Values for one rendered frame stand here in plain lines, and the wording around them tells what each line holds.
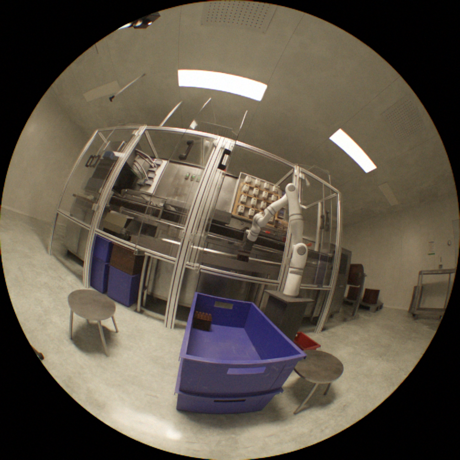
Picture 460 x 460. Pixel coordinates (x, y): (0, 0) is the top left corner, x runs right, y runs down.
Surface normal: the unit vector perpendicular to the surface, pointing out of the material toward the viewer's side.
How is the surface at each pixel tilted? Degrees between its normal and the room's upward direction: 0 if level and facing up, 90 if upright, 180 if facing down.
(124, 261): 90
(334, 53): 180
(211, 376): 90
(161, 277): 90
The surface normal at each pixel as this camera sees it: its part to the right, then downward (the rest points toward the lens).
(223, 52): -0.24, 0.95
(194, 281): 0.18, -0.14
